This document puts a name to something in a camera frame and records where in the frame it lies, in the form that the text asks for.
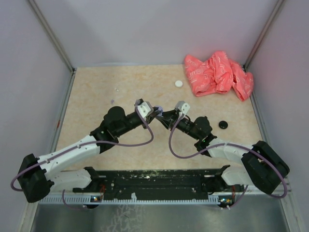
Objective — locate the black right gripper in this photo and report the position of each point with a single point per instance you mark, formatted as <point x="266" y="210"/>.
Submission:
<point x="169" y="118"/>

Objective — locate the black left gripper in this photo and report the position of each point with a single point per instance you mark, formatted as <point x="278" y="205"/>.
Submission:
<point x="150" y="118"/>

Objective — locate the purple charging case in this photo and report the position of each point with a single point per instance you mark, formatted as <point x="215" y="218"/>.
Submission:
<point x="158" y="111"/>

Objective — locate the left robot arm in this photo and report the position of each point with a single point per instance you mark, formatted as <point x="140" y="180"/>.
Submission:
<point x="38" y="176"/>

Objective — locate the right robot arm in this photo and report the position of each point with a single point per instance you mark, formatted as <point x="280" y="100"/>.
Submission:
<point x="259" y="164"/>

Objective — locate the white round charging case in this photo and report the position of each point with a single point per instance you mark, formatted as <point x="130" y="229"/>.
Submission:
<point x="178" y="84"/>

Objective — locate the black round charging case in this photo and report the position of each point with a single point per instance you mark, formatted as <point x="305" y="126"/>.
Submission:
<point x="223" y="124"/>

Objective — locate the pink plastic bag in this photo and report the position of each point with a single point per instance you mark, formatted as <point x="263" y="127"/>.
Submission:
<point x="218" y="74"/>

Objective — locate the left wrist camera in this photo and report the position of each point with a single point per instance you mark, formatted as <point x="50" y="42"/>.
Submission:
<point x="145" y="109"/>

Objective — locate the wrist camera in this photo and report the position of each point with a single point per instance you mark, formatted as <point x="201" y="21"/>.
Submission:
<point x="145" y="109"/>
<point x="182" y="108"/>

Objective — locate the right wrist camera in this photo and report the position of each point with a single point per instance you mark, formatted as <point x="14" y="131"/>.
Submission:
<point x="182" y="108"/>

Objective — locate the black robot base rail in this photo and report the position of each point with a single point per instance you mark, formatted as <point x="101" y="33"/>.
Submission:
<point x="193" y="184"/>

